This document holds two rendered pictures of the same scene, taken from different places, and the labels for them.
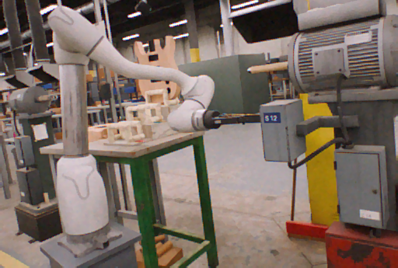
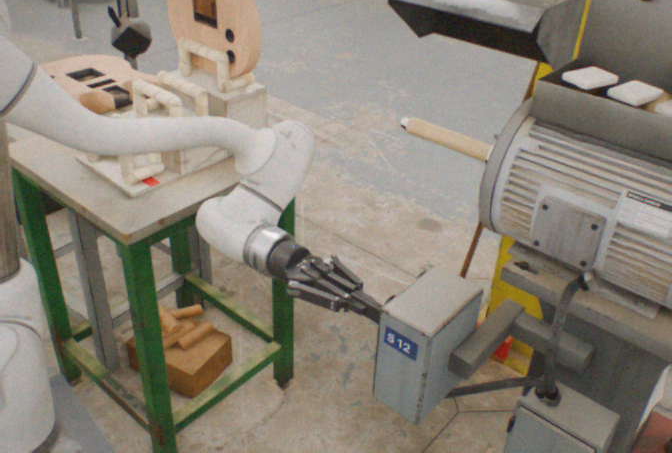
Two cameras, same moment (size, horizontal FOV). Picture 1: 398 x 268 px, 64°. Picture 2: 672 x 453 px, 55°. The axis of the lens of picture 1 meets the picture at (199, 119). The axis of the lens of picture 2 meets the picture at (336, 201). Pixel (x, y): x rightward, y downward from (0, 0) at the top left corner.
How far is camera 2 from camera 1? 0.66 m
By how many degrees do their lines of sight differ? 25
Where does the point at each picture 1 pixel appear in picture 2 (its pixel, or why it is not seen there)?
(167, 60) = not seen: outside the picture
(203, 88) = (284, 168)
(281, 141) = (409, 389)
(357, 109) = (593, 335)
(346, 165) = (530, 436)
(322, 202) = (514, 296)
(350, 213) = not seen: outside the picture
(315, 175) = not seen: hidden behind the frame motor
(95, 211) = (20, 429)
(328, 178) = not seen: hidden behind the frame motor
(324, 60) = (557, 227)
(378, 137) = (615, 398)
